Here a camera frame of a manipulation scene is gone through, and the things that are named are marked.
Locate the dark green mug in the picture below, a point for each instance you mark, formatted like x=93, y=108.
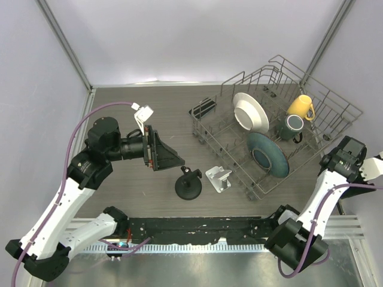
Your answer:
x=290, y=128

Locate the black round phone stand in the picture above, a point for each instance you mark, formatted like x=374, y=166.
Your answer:
x=188, y=186

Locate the slotted cable duct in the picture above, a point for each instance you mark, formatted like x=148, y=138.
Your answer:
x=220, y=247

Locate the yellow mug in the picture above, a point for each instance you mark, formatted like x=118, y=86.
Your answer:
x=303, y=107

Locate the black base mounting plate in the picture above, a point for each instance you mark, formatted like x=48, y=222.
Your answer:
x=237, y=230

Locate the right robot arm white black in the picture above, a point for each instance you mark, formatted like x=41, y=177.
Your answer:
x=297, y=239

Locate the silver phone stand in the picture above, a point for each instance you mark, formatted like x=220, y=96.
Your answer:
x=219, y=178

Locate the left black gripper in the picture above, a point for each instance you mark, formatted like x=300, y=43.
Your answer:
x=157, y=153

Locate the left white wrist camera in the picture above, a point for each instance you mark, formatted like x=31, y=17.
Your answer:
x=142, y=114

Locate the white plate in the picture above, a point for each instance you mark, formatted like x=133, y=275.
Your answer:
x=249, y=113

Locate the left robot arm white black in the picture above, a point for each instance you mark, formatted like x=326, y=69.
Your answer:
x=47, y=249

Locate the blue ceramic plate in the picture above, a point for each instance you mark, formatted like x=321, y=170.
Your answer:
x=268, y=155

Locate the grey wire dish rack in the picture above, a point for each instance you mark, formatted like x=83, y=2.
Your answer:
x=275, y=86

